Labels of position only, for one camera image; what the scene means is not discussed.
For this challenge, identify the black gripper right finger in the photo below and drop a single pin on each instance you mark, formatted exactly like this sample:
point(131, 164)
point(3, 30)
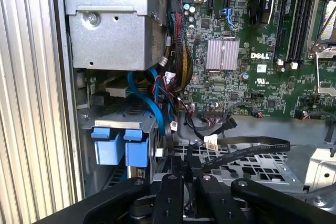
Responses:
point(215, 203)

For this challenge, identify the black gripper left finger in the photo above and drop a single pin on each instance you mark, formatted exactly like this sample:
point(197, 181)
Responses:
point(168, 200)

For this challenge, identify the hard disk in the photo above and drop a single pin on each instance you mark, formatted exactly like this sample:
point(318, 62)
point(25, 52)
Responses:
point(136, 153)

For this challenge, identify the blue disk carrier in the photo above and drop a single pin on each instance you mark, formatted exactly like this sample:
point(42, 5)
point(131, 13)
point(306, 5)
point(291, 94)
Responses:
point(107, 150)

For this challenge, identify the metal disk bay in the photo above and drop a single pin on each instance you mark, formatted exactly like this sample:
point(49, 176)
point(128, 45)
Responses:
point(88, 123)

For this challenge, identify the perforated metal drive cage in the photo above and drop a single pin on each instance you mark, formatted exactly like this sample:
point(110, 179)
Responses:
point(262, 166)

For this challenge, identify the green Dell motherboard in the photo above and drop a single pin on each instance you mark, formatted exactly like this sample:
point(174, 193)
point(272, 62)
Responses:
point(275, 95)

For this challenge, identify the silver finned heatsink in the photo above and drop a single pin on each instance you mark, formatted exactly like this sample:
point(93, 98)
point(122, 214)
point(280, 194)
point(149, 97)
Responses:
point(222, 54)

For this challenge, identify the dark grey PC case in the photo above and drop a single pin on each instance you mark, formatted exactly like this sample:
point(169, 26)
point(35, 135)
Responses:
point(61, 77)

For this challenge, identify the metal socket cover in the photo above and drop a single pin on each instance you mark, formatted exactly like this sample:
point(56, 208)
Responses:
point(319, 74)

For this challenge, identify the silver power supply unit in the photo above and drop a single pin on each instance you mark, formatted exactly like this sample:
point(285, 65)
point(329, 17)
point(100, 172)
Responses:
point(110, 37)

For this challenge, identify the black Nvidia graphics card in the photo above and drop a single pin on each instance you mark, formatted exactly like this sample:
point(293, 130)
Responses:
point(258, 3)

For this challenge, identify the CPU socket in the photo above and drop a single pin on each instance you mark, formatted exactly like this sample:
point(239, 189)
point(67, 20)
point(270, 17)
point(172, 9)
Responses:
point(312, 19)

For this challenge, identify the locking lever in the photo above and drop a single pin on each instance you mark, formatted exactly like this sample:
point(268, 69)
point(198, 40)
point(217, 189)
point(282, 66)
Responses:
point(326, 24)

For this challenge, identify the silver metal bracket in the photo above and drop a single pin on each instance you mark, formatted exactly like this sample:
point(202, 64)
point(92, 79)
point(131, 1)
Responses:
point(323, 166)

